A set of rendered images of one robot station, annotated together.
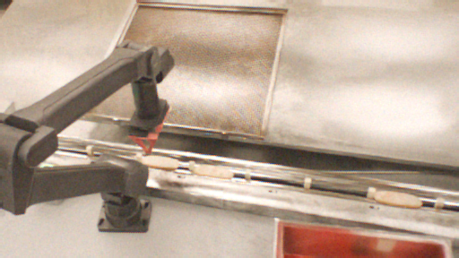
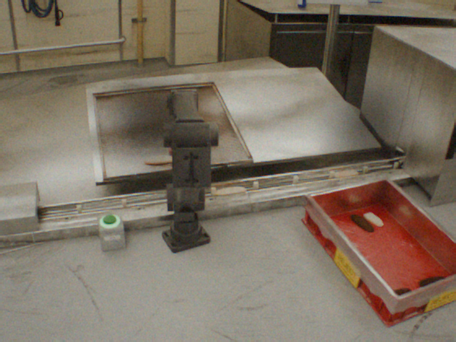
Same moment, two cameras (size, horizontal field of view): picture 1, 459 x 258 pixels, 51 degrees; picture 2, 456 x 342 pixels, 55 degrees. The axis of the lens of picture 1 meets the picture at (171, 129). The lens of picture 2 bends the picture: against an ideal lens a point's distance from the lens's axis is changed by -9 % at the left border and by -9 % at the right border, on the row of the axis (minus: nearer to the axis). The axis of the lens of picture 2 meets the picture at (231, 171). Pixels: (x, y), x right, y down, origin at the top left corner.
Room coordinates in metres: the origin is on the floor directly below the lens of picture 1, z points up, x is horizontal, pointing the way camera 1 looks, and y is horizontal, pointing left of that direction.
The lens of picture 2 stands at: (-0.18, 0.72, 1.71)
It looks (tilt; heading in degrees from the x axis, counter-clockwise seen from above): 32 degrees down; 320
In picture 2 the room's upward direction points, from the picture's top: 3 degrees clockwise
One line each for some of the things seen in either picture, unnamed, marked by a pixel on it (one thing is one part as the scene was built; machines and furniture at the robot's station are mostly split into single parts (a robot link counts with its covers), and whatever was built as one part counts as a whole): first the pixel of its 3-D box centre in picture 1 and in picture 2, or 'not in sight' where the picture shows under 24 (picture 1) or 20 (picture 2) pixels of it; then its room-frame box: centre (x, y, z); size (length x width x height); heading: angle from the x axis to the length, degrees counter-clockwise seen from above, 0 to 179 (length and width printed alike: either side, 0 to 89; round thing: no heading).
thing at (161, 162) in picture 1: (160, 161); not in sight; (0.84, 0.04, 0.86); 0.10 x 0.04 x 0.01; 69
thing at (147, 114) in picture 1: (147, 105); not in sight; (0.84, 0.05, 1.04); 0.10 x 0.07 x 0.07; 159
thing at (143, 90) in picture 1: (144, 82); not in sight; (0.84, 0.05, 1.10); 0.07 x 0.06 x 0.07; 148
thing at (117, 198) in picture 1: (119, 177); (183, 201); (0.72, 0.13, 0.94); 0.09 x 0.05 x 0.10; 148
